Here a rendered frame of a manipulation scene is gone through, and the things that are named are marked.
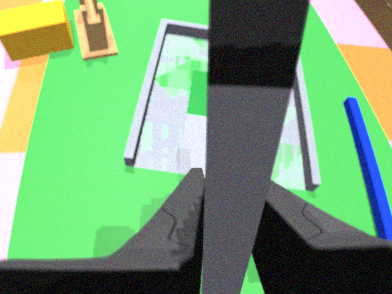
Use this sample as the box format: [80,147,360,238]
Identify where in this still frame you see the yellow block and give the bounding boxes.
[0,0,74,62]

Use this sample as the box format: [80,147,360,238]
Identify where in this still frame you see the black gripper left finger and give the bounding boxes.
[0,167,205,294]

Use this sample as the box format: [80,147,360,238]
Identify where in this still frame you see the large green flat mat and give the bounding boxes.
[7,0,392,259]

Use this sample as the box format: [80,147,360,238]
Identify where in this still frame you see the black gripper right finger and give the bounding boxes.
[251,180,392,294]

